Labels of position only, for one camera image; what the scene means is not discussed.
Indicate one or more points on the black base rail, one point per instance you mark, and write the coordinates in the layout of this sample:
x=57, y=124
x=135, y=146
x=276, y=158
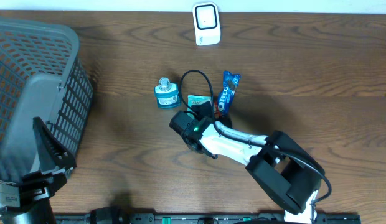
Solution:
x=149, y=218

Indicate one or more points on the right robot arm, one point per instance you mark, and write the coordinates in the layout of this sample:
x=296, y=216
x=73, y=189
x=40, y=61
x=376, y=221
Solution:
x=282, y=168

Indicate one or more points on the red snack packet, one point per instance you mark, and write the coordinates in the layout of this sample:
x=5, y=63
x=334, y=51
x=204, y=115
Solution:
x=216, y=110

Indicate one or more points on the teal wet wipes pack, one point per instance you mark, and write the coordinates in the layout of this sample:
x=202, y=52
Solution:
x=197, y=100

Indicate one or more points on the blue mouthwash bottle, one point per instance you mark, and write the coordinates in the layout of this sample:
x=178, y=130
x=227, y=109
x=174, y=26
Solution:
x=167, y=94

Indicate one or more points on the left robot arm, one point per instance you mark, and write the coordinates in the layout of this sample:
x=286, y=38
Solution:
x=28, y=201

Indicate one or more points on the grey plastic mesh basket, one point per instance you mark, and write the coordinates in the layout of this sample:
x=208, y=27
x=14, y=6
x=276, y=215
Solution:
x=40, y=76

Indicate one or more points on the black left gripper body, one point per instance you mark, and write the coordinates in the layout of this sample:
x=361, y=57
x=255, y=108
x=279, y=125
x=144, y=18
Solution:
x=27, y=190

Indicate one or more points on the blue Oreo cookie pack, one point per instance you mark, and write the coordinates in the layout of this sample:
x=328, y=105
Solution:
x=226, y=96

